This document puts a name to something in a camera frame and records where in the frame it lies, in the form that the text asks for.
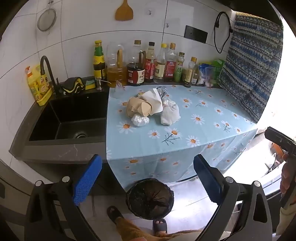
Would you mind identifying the person's left slipper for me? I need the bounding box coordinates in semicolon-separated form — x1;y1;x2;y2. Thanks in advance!
106;205;124;224

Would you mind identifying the wooden spatula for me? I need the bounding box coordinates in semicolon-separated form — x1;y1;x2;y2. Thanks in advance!
115;0;134;21

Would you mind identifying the person's slipper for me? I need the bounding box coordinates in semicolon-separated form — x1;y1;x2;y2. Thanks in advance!
106;205;124;224
152;217;167;237

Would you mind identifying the white paper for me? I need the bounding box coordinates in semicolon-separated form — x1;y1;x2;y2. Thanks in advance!
138;89;164;114

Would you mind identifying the brown paper bag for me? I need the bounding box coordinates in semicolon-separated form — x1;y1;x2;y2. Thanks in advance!
126;96;153;118

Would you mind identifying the metal mesh strainer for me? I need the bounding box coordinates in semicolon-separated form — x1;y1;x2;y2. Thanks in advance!
37;8;57;33

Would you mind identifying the large white bag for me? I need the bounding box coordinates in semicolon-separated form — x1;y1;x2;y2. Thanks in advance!
160;99;181;126

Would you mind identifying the tall bottle red label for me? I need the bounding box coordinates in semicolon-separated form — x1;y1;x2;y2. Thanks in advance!
144;41;155;83

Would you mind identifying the black faucet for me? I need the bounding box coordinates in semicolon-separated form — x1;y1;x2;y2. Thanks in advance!
39;55;62;96

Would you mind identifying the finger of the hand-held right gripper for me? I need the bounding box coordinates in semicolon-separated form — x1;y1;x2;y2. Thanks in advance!
265;126;296;161

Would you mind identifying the person's brown trouser leg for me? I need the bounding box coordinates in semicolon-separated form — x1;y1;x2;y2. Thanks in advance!
115;216;204;241

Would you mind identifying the black trash bin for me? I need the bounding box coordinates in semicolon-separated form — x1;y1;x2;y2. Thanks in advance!
125;178;174;220

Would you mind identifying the clear bottle orange cap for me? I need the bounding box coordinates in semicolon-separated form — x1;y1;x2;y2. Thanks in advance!
164;43;177;82

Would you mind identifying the person's right slipper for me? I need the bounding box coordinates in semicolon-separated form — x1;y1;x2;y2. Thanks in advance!
152;217;167;237

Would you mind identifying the clear bottle yellow cap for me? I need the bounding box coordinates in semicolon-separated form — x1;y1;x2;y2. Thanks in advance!
153;43;167;84

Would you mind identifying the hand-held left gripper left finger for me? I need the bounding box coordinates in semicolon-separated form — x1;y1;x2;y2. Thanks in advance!
24;154;102;241

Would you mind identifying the black cable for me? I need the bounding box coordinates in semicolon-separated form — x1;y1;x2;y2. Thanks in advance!
214;11;233;54

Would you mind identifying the small seasoning shaker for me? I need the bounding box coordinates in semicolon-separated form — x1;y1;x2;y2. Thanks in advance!
192;67;200;85

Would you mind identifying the green seasoning bag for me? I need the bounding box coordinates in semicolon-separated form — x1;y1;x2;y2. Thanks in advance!
211;59;225;84

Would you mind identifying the dark soy sauce jug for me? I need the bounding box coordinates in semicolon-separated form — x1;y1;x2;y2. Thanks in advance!
126;39;146;86

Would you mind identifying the large clear oil jug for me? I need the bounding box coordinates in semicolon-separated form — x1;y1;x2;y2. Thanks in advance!
106;41;128;88

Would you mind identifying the yellow dish soap bottle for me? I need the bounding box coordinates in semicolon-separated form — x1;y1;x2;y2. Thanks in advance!
25;65;53;107

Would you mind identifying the grey yellow dishcloth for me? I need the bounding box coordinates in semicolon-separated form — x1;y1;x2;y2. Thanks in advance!
61;77;85;95

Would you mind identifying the person's right forearm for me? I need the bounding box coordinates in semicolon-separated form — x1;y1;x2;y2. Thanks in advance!
276;203;296;235

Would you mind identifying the small bottle yellow label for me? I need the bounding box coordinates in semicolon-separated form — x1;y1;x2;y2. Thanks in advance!
184;57;198;88

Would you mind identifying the green bottle yellow cap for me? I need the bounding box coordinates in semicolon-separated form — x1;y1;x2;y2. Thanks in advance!
93;40;107;80

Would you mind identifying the blue patterned cloth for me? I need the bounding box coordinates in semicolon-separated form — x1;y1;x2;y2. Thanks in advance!
218;12;284;124

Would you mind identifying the small white plastic bag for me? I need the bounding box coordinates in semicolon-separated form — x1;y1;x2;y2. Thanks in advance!
131;114;150;127

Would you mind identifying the black sink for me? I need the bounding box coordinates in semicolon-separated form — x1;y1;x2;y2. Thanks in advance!
29;91;109;142

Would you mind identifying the blue daisy tablecloth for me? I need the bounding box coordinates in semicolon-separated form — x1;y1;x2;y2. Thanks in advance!
106;84;258;193

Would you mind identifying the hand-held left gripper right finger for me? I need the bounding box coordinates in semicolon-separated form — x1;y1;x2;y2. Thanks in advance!
193;154;273;241

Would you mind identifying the person's right hand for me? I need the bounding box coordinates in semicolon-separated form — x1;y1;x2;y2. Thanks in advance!
280;162;293;194

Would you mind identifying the small green label bottle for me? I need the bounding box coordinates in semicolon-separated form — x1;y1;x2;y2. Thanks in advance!
174;52;185;83

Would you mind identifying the steel soap dispenser pump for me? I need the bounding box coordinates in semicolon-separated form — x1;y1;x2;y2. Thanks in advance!
95;76;112;91

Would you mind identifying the black wall outlet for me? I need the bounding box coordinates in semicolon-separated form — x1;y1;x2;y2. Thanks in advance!
184;25;208;44

